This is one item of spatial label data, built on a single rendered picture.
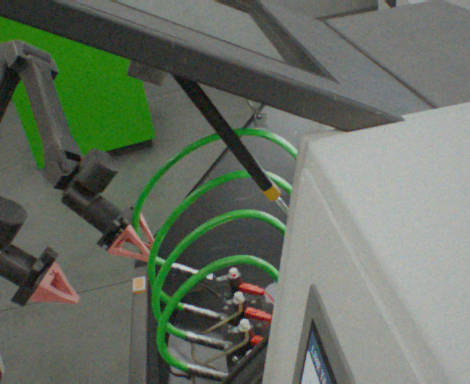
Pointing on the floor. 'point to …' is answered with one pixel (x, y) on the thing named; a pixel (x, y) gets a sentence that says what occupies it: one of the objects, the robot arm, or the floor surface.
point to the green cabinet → (82, 93)
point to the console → (393, 249)
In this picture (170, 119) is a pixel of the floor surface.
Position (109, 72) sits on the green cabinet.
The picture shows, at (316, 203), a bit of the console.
